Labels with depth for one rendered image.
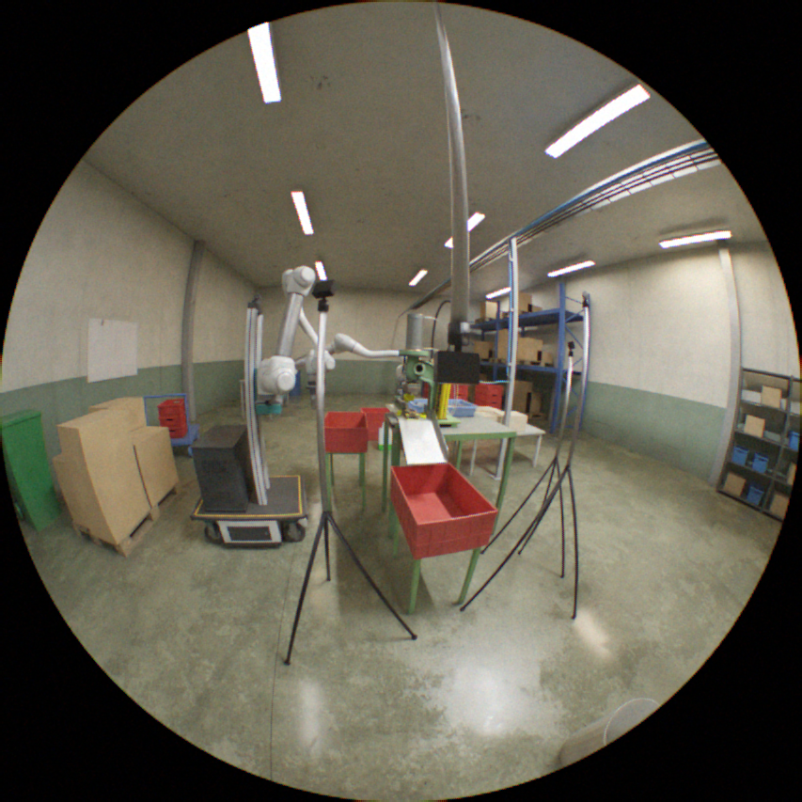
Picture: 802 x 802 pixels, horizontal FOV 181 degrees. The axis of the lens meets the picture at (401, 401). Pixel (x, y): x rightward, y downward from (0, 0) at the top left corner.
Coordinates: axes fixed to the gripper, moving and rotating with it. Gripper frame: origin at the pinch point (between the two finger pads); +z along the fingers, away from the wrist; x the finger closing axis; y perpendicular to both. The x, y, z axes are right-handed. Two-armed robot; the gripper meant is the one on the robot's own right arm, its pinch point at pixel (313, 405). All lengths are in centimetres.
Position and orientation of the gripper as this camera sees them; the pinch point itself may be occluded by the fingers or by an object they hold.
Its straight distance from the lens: 180.6
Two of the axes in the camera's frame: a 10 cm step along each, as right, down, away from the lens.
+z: -0.5, 9.8, 1.7
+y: -9.3, 0.2, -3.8
